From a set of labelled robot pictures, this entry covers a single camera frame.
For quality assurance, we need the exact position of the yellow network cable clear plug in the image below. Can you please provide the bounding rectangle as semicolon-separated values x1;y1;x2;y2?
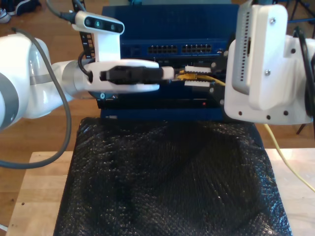
177;70;315;193

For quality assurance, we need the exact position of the black rack server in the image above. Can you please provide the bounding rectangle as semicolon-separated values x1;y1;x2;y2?
120;58;227;86

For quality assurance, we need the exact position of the black rack shelf tray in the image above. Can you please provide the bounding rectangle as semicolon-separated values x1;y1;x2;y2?
97;85;224;110

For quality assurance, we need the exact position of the black bubble wrap mat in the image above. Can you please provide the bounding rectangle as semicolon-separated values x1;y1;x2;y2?
54;117;292;236

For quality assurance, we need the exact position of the dark sneaker white sole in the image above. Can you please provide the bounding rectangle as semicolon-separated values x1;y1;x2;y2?
14;0;42;16
5;0;17;15

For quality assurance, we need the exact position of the blue network switch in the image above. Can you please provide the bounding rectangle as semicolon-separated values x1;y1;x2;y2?
102;4;241;59

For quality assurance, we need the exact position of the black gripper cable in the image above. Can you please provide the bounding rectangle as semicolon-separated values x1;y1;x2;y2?
77;51;94;77

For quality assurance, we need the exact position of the black rack frame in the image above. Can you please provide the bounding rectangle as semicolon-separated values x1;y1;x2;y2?
72;0;104;110

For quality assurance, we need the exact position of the long black hanging cable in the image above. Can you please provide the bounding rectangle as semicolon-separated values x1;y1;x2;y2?
0;27;72;170

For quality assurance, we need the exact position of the black camera cable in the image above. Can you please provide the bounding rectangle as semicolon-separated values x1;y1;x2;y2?
45;0;76;22

